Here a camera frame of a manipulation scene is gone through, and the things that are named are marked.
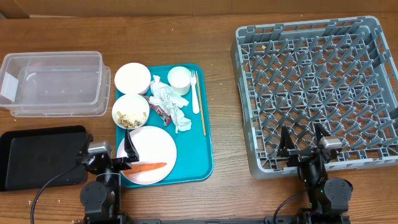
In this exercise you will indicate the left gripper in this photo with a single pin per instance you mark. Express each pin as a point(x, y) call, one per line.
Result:
point(132, 154)

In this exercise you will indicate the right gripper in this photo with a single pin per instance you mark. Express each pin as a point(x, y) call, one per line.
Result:
point(288, 149)

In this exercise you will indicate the orange carrot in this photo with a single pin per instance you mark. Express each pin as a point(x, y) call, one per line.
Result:
point(138, 168)

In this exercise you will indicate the white bowl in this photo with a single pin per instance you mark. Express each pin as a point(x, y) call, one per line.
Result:
point(130, 104)

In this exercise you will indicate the red snack wrapper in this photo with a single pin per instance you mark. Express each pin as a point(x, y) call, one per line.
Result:
point(163, 115)

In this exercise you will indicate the white napkin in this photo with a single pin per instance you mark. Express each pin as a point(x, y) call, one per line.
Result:
point(170, 102)

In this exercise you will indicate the rice and peanut scraps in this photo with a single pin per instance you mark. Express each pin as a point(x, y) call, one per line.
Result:
point(131, 121)

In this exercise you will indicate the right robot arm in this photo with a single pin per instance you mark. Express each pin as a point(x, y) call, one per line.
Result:
point(328, 197)

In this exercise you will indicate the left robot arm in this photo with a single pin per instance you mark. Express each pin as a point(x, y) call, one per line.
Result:
point(102, 198)

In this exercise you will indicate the grey dishwasher rack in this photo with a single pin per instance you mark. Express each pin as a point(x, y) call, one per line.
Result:
point(338, 73)

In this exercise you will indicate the large pink plate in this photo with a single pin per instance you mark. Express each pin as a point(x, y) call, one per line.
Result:
point(153, 145)

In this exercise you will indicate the pink bowl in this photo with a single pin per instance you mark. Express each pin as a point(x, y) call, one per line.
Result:
point(132, 78)

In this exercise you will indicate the black plastic tray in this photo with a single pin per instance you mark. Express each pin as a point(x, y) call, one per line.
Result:
point(30, 158)

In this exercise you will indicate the clear plastic bin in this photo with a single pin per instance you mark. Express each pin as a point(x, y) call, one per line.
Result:
point(55, 84)

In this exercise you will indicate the teal plastic tray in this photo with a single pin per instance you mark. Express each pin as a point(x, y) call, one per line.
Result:
point(194, 150)

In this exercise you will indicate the white plastic fork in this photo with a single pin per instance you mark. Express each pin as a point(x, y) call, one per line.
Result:
point(193, 81)

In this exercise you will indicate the white paper cup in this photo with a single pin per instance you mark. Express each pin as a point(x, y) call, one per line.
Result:
point(179, 79)

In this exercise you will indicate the wooden chopstick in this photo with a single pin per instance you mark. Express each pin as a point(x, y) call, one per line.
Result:
point(200, 104)

